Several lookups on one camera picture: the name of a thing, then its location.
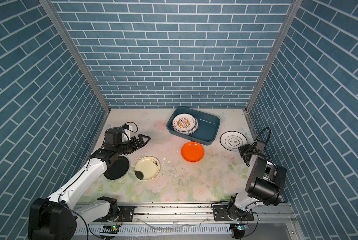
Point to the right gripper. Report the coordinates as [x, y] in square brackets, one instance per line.
[243, 149]

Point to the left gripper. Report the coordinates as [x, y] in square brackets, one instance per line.
[140, 144]

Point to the white plate black rings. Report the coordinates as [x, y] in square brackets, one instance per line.
[233, 141]

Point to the cream plate black mark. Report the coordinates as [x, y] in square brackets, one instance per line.
[147, 168]

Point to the black round plate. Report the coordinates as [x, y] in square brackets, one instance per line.
[118, 169]

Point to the white plate orange sunburst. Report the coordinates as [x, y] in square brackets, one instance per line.
[183, 115]

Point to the orange plastic plate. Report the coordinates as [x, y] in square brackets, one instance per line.
[192, 152]

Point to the green rim lettered plate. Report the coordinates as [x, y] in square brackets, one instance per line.
[194, 130]

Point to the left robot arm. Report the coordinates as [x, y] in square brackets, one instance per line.
[54, 218]

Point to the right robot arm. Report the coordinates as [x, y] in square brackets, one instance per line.
[265, 185]

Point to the teal plastic bin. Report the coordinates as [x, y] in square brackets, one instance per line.
[207, 130]

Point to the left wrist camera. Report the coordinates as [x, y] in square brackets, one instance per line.
[130, 126]

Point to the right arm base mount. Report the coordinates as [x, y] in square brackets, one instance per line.
[224, 213]

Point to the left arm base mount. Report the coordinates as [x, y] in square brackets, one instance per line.
[124, 214]

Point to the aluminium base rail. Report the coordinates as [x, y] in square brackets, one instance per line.
[198, 213]

